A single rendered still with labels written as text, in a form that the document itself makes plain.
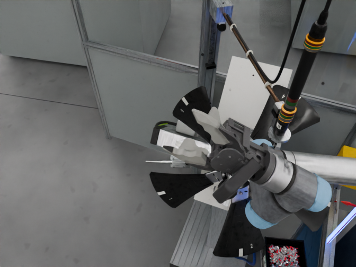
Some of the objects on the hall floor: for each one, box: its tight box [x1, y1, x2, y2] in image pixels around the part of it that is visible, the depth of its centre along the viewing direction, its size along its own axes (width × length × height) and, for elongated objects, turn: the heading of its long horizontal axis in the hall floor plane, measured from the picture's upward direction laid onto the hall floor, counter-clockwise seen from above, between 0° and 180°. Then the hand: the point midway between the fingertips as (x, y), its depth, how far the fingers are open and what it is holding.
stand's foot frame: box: [170, 200, 248, 267], centre depth 229 cm, size 62×46×8 cm
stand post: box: [206, 206, 228, 249], centre depth 192 cm, size 4×9×91 cm, turn 69°
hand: (178, 133), depth 62 cm, fingers open, 11 cm apart
